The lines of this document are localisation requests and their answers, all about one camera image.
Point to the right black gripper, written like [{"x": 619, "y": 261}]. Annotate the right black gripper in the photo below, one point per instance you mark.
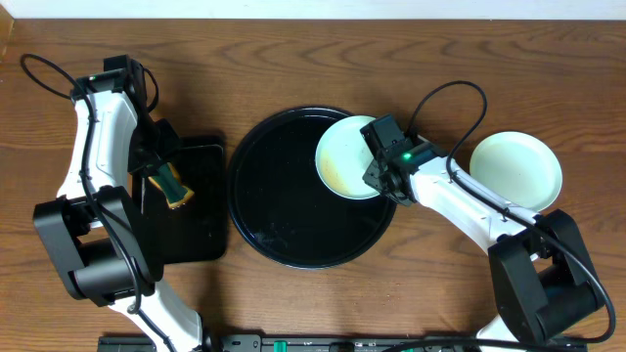
[{"x": 373, "y": 177}]

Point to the rectangular black tray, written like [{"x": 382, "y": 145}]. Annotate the rectangular black tray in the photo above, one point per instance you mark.
[{"x": 196, "y": 230}]

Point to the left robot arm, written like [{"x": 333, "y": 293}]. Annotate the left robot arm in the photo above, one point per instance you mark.
[{"x": 101, "y": 243}]

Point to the light blue plate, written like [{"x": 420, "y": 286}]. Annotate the light blue plate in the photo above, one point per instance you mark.
[
  {"x": 518, "y": 167},
  {"x": 342, "y": 158}
]

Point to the green and yellow sponge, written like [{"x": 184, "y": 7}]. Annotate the green and yellow sponge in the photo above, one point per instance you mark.
[{"x": 168, "y": 181}]

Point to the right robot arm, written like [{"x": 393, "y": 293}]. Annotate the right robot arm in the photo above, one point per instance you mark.
[{"x": 547, "y": 291}]

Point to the round black tray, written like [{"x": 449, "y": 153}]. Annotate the round black tray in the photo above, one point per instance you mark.
[{"x": 281, "y": 207}]

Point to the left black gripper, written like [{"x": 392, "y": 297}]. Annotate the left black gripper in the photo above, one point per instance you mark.
[{"x": 148, "y": 164}]

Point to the black aluminium rail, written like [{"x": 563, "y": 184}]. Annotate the black aluminium rail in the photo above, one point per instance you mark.
[{"x": 257, "y": 343}]

